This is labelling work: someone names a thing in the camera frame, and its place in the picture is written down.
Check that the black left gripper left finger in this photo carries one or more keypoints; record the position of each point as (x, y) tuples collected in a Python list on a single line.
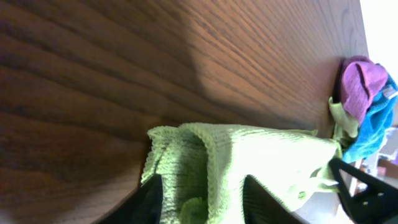
[(143, 207)]

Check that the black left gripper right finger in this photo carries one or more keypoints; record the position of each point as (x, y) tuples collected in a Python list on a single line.
[(261, 208)]

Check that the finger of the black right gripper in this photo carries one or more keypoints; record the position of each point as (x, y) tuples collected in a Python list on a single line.
[(377, 204)]

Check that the light green cloth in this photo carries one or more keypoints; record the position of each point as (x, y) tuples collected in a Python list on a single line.
[(203, 168)]

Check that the blue cloth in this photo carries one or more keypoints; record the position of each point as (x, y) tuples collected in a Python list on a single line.
[(371, 132)]

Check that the yellow-green cloth in pile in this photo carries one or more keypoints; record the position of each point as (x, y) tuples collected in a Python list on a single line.
[(346, 127)]

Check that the purple cloth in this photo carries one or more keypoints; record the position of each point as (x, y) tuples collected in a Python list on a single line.
[(361, 81)]

